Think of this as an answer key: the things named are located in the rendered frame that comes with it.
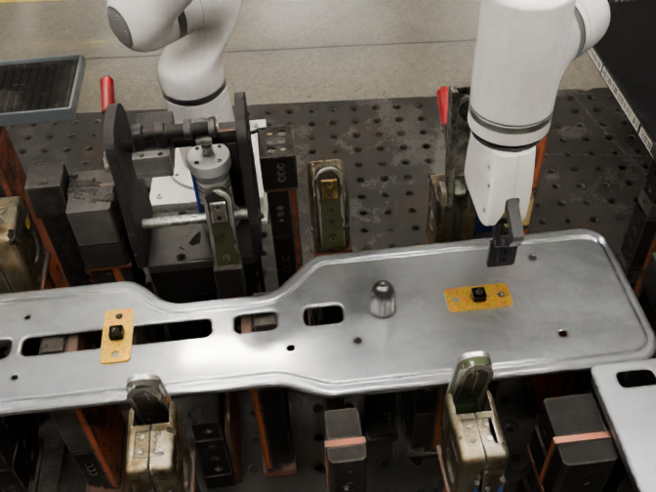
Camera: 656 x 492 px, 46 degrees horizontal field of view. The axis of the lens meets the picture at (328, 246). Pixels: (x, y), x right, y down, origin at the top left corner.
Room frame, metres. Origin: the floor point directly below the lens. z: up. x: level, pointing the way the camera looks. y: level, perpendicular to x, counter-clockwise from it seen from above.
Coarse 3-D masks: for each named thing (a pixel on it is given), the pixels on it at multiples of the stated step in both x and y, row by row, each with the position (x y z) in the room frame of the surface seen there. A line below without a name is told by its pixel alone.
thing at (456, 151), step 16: (448, 96) 0.81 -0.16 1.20; (464, 96) 0.79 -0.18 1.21; (448, 112) 0.80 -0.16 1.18; (464, 112) 0.76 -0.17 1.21; (448, 128) 0.79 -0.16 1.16; (464, 128) 0.79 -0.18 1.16; (448, 144) 0.79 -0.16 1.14; (464, 144) 0.79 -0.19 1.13; (448, 160) 0.78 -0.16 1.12; (464, 160) 0.79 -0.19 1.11; (448, 176) 0.77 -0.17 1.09; (448, 192) 0.77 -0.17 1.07
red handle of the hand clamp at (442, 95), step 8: (440, 88) 0.90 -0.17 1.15; (448, 88) 0.89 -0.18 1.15; (440, 96) 0.89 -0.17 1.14; (440, 104) 0.88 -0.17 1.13; (440, 112) 0.87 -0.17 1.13; (440, 120) 0.86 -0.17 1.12; (456, 176) 0.79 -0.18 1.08; (456, 184) 0.78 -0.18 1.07; (464, 184) 0.78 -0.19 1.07; (456, 192) 0.77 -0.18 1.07; (464, 192) 0.77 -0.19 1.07
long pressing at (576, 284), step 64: (320, 256) 0.73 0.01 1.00; (384, 256) 0.72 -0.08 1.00; (448, 256) 0.72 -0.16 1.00; (576, 256) 0.70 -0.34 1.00; (0, 320) 0.65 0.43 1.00; (64, 320) 0.64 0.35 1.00; (192, 320) 0.63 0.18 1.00; (384, 320) 0.61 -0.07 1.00; (448, 320) 0.60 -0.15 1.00; (512, 320) 0.60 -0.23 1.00; (576, 320) 0.59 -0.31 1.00; (640, 320) 0.59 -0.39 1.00; (0, 384) 0.55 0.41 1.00; (64, 384) 0.54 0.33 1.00; (192, 384) 0.53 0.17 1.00; (256, 384) 0.53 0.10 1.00; (320, 384) 0.52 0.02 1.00; (384, 384) 0.52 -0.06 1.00; (448, 384) 0.52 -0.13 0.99
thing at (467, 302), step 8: (456, 288) 0.65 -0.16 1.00; (464, 288) 0.65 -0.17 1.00; (472, 288) 0.65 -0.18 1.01; (480, 288) 0.64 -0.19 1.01; (488, 288) 0.65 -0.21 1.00; (496, 288) 0.65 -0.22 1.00; (504, 288) 0.65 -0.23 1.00; (448, 296) 0.64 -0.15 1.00; (456, 296) 0.64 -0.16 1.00; (464, 296) 0.64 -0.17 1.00; (472, 296) 0.63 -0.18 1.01; (480, 296) 0.63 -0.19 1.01; (488, 296) 0.64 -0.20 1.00; (496, 296) 0.64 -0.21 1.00; (448, 304) 0.63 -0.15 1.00; (456, 304) 0.63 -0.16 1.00; (464, 304) 0.63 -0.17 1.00; (472, 304) 0.63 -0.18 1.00; (480, 304) 0.63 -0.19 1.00; (488, 304) 0.63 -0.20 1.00; (496, 304) 0.62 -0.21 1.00; (504, 304) 0.62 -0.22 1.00
